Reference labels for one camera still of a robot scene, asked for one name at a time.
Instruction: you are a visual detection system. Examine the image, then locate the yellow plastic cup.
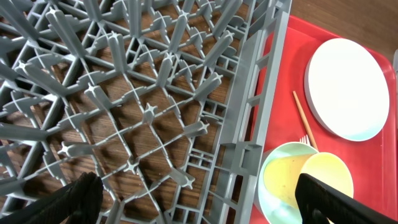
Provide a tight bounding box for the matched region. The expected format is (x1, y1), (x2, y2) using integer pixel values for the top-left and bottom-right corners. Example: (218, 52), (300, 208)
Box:
(264, 152), (354, 209)

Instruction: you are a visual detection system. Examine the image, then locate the grey dishwasher rack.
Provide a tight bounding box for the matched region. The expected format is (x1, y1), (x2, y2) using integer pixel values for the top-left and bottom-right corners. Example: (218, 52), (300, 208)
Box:
(1, 1), (292, 223)

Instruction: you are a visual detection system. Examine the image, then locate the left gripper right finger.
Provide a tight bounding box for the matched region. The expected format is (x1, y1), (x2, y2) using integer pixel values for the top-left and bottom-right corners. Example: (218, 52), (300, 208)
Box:
(295, 173), (397, 224)

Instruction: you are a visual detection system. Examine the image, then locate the white plastic fork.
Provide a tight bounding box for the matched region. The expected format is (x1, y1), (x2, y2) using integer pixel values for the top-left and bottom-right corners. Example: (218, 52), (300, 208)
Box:
(299, 134), (311, 146)

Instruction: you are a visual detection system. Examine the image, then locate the light blue small bowl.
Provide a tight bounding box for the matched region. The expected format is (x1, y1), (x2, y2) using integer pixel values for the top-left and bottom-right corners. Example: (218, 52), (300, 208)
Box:
(250, 142), (318, 223)

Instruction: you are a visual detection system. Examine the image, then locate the light blue plate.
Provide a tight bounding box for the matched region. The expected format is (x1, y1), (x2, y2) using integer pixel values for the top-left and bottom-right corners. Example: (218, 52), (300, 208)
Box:
(304, 38), (390, 142)

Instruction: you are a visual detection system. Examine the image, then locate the wooden chopstick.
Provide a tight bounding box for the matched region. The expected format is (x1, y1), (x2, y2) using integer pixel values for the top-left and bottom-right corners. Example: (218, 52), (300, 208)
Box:
(292, 91), (318, 150)

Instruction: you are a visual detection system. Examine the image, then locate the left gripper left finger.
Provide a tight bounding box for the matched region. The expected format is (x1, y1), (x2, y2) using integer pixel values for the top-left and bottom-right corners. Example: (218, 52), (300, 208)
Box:
(1, 172), (103, 224)

